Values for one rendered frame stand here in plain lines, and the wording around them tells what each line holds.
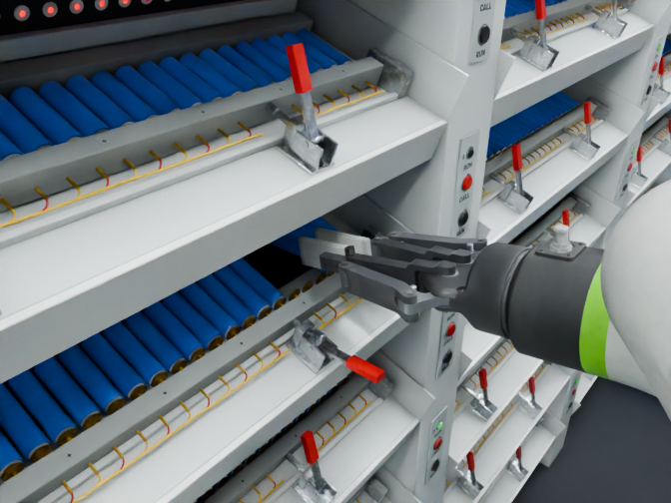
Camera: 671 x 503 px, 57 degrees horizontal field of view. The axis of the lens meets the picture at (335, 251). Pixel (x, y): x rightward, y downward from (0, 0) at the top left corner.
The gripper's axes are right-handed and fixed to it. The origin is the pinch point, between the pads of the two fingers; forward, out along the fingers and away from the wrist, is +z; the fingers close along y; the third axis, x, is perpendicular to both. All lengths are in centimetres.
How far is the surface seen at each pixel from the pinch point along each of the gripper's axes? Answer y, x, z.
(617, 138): -76, 8, -2
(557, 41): -47.4, -13.2, -2.8
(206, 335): 15.0, 2.6, 2.8
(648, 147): -129, 24, 6
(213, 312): 12.8, 1.7, 4.2
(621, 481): -89, 100, -4
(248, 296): 8.8, 1.9, 3.9
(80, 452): 29.1, 3.6, -0.3
